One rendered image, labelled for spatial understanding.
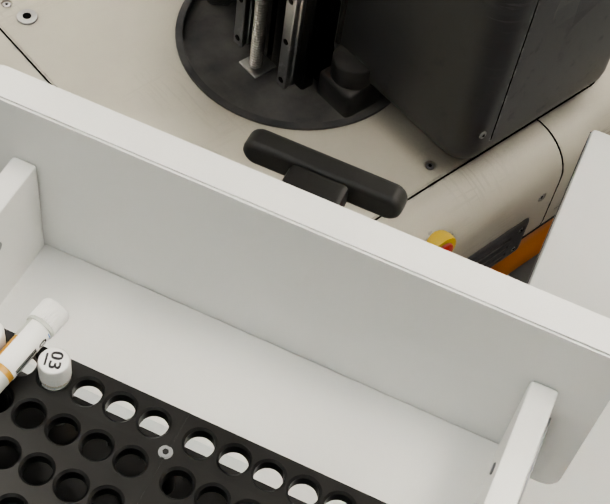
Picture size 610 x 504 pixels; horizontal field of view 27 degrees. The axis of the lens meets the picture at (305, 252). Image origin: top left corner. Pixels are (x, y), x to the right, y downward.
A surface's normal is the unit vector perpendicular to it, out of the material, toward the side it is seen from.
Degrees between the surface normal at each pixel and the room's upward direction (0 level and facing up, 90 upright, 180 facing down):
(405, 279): 90
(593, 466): 0
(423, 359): 90
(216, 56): 0
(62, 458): 0
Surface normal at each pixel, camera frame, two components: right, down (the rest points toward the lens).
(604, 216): 0.11, -0.58
